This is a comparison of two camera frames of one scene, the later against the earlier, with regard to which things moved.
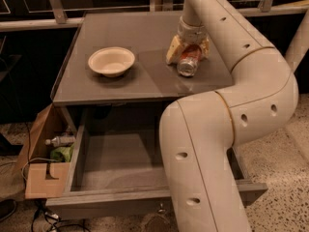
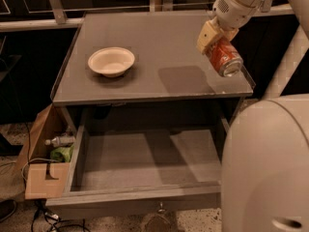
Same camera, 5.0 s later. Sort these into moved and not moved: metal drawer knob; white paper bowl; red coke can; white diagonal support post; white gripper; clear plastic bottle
Moved: red coke can; white gripper
Not moved: white paper bowl; metal drawer knob; clear plastic bottle; white diagonal support post
